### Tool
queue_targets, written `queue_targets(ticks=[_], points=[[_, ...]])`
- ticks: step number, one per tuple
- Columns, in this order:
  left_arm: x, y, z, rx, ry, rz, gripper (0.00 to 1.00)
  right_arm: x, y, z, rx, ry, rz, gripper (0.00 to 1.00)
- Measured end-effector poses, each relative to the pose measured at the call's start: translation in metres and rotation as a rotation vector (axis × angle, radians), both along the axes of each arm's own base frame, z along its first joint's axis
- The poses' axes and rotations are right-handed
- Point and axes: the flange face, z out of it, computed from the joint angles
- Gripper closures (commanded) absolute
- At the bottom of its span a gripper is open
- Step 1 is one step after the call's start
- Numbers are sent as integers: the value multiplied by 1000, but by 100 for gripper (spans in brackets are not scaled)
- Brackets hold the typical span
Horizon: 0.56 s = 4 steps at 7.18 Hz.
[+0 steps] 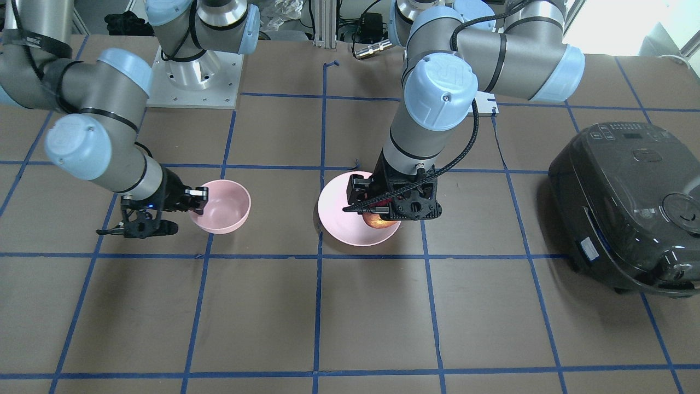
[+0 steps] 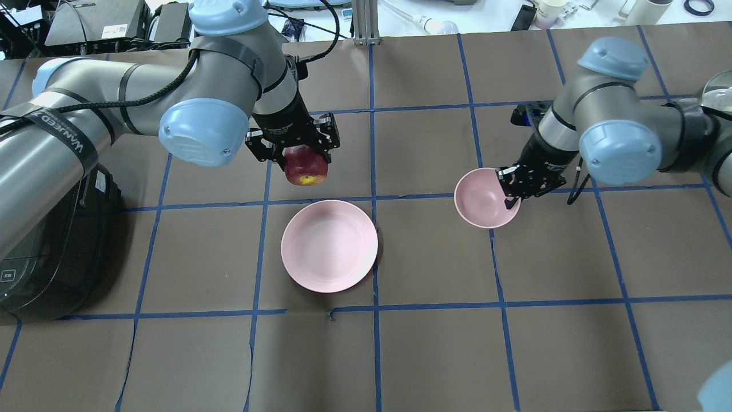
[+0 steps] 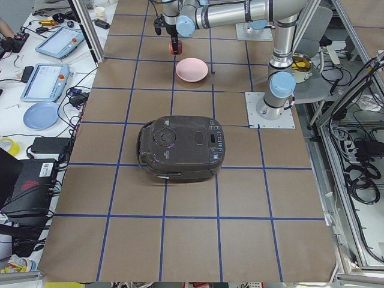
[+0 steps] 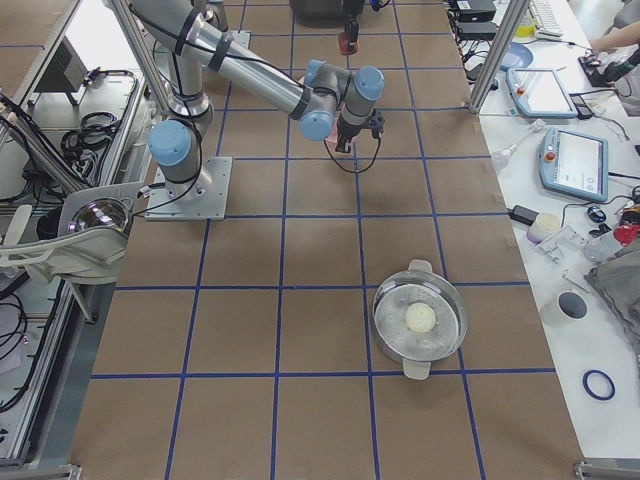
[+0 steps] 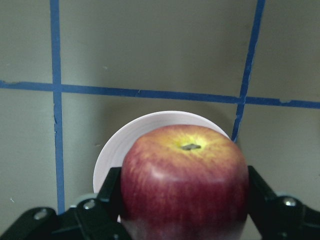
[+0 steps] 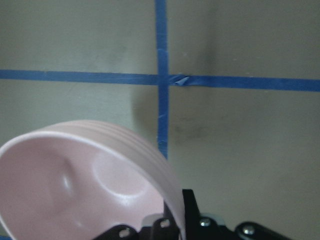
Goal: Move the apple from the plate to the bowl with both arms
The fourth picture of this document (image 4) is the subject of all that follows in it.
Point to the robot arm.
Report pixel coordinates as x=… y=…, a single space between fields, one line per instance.
x=330 y=99
x=351 y=10

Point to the steel bowl on chair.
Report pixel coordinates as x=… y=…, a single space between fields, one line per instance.
x=106 y=211

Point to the teach pendant far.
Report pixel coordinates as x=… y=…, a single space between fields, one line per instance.
x=538 y=93

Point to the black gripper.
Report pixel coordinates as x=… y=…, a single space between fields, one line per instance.
x=346 y=131

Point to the teach pendant near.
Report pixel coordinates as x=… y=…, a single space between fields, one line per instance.
x=574 y=164

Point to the black power adapter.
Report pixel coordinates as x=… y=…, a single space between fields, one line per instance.
x=522 y=215

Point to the steel pot with handles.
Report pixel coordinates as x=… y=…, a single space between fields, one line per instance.
x=416 y=352

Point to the dark rice cooker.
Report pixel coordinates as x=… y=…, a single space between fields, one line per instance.
x=317 y=10

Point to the blue plate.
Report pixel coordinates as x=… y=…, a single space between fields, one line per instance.
x=517 y=56

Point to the white bun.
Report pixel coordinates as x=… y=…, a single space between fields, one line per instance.
x=420 y=317

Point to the small pink bowl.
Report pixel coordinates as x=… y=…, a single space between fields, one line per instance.
x=330 y=140

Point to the red apple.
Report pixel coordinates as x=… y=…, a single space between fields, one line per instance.
x=348 y=44

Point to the teach pendant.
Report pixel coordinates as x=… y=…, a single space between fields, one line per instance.
x=538 y=93
x=574 y=164

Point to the aluminium frame post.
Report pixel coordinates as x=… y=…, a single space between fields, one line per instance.
x=505 y=33

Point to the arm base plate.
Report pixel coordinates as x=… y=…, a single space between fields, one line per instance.
x=207 y=199

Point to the white cup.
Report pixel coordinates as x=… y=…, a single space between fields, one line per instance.
x=566 y=308

